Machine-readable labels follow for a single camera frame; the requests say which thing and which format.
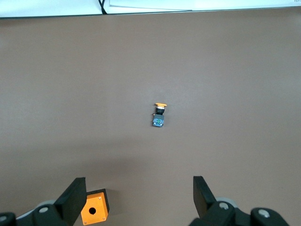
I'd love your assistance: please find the white bench ledge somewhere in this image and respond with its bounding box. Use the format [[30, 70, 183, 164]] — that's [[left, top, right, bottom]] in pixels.
[[0, 0, 301, 19]]

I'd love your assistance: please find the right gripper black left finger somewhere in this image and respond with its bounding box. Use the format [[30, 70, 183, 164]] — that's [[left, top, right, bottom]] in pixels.
[[0, 177, 87, 226]]

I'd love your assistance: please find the orange box with hole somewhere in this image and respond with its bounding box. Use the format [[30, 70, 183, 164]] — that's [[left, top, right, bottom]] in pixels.
[[80, 188, 110, 226]]

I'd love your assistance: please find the yellow-capped push button switch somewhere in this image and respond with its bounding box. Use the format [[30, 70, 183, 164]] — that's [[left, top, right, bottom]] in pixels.
[[150, 102, 168, 128]]

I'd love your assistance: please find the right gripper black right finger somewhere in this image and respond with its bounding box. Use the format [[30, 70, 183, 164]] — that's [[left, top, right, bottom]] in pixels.
[[189, 175, 290, 226]]

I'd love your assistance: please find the brown table cover mat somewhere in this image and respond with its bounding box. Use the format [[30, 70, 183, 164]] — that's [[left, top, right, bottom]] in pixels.
[[0, 6, 301, 226]]

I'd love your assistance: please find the thin black cable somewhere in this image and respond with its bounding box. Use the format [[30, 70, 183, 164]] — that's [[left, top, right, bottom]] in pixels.
[[98, 0, 108, 15]]

